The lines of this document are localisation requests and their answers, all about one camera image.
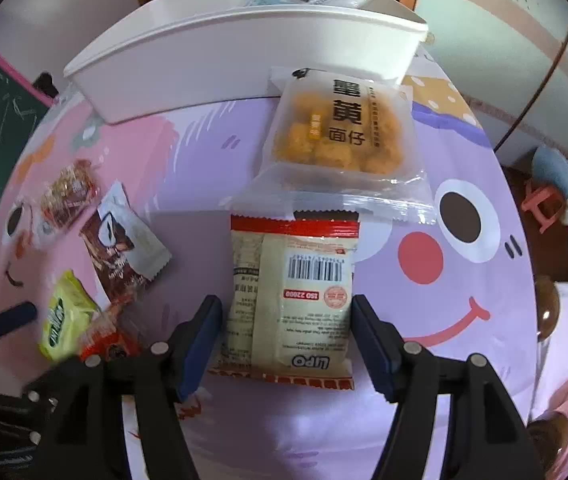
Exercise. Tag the red-trimmed beige cracker packet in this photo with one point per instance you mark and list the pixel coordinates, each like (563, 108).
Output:
(294, 305)

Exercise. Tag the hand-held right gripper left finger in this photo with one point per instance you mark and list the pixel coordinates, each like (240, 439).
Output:
(199, 345)

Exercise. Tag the translucent orange snack packet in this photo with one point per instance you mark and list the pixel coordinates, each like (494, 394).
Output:
(339, 135)

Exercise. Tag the brown and white snack packet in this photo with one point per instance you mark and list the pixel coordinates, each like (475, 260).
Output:
(119, 245)

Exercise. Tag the white plastic bin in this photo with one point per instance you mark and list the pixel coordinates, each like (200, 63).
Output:
(244, 60)

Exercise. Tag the black easel knob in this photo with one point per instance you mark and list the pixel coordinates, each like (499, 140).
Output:
(45, 85)

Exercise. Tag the wooden bed post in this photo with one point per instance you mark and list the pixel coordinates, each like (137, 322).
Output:
(548, 307)

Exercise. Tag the pink stool with cushion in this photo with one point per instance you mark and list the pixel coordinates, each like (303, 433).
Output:
(556, 170)

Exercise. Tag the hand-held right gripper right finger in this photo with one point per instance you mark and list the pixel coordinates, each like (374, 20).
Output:
(374, 345)

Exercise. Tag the red snack packet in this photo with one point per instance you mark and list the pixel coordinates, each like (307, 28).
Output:
(109, 340)

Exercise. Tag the cartoon printed tablecloth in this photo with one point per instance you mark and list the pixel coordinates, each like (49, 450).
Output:
(454, 310)

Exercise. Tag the green and yellow snack packet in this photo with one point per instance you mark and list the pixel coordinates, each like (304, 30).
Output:
(66, 317)

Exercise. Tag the floral wardrobe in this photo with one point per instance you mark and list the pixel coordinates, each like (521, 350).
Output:
(514, 50)

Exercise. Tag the clear red and gold packet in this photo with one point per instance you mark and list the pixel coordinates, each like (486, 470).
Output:
(69, 195)

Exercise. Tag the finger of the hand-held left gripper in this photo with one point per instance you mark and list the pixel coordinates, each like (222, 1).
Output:
(14, 317)

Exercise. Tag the pink plastic stool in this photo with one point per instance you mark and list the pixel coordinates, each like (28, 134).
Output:
(541, 205)

